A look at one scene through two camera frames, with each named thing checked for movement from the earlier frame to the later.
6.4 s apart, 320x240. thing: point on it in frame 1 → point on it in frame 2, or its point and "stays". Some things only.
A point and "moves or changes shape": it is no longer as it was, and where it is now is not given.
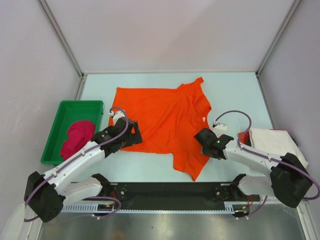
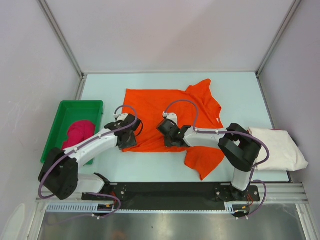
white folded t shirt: [276, 142] stays
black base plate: [176, 195] stays
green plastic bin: [69, 112] stays
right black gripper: [204, 151] → [168, 144]
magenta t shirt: [80, 133] stays
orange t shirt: [168, 120] moves or changes shape
